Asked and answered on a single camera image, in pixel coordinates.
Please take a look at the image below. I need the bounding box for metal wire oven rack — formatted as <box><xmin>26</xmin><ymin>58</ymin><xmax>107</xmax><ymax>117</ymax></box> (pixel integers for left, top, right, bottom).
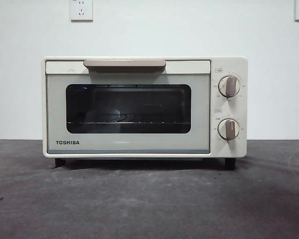
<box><xmin>67</xmin><ymin>114</ymin><xmax>190</xmax><ymax>125</ymax></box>

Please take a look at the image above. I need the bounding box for cream Toshiba toaster oven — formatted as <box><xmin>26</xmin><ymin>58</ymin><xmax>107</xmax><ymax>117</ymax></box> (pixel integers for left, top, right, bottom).
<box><xmin>41</xmin><ymin>56</ymin><xmax>249</xmax><ymax>171</ymax></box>

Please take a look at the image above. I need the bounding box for cream oven knob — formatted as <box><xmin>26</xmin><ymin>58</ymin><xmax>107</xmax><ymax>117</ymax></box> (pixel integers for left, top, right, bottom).
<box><xmin>218</xmin><ymin>118</ymin><xmax>240</xmax><ymax>140</ymax></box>
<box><xmin>218</xmin><ymin>75</ymin><xmax>241</xmax><ymax>98</ymax></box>

